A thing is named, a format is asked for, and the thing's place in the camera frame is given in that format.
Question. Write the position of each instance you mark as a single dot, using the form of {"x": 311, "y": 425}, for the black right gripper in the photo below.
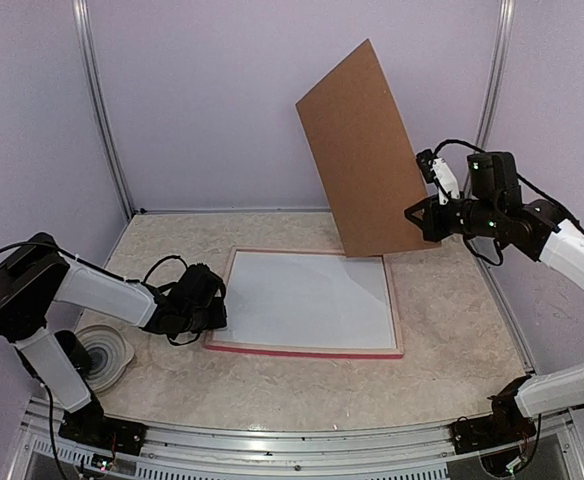
{"x": 432, "y": 224}

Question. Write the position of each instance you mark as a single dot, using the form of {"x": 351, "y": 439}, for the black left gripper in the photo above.
{"x": 219, "y": 319}

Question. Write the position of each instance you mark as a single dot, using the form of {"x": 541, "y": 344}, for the brown backing board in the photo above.
{"x": 364, "y": 157}

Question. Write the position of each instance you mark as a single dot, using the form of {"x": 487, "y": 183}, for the white paper sheets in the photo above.
{"x": 302, "y": 300}

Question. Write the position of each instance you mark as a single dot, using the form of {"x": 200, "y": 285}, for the pink wooden picture frame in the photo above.
{"x": 302, "y": 352}

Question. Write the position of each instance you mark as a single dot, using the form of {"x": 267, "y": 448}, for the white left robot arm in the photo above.
{"x": 39, "y": 277}

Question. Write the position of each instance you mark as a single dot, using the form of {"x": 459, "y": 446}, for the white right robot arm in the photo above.
{"x": 548, "y": 307}

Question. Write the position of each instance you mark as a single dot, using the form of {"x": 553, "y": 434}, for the black cup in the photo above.
{"x": 75, "y": 351}

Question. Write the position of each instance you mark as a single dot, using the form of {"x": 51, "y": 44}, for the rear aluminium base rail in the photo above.
{"x": 231, "y": 210}

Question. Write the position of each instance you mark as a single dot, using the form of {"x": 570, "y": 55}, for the right aluminium corner post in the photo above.
{"x": 496, "y": 72}

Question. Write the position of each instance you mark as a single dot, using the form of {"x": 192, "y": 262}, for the aluminium corner post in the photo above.
{"x": 90, "y": 64}
{"x": 496, "y": 72}

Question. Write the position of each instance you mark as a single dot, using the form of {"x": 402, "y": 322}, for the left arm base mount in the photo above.
{"x": 92, "y": 427}

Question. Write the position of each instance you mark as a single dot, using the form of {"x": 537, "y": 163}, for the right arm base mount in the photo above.
{"x": 503, "y": 425}

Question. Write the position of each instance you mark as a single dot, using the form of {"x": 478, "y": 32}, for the front aluminium rail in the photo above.
{"x": 171, "y": 451}

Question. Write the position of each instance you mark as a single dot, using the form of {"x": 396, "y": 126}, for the left aluminium corner post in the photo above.
{"x": 90, "y": 64}

